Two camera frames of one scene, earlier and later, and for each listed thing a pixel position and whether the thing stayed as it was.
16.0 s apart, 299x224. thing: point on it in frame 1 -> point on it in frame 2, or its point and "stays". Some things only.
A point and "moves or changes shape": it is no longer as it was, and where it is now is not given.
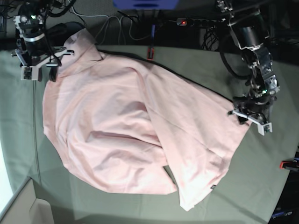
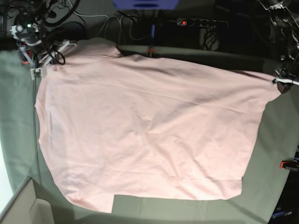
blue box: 145,4 stays
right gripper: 247,109 -> 284,80
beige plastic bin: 24,208 stays
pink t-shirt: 117,122 moves or changes shape
